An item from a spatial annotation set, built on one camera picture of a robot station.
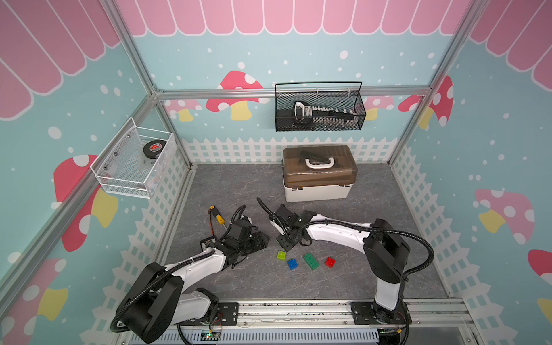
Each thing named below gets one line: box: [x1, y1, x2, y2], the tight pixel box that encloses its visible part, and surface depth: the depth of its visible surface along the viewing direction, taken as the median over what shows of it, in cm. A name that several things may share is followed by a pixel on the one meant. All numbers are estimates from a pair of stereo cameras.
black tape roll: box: [143, 139, 167, 159], surface depth 81 cm
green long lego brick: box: [303, 253, 320, 271], surface depth 87 cm
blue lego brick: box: [287, 258, 299, 271], surface depth 86 cm
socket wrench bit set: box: [291, 100, 360, 128], surface depth 91 cm
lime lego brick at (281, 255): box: [276, 250, 287, 261], surface depth 88 cm
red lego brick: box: [324, 256, 336, 269], surface depth 87 cm
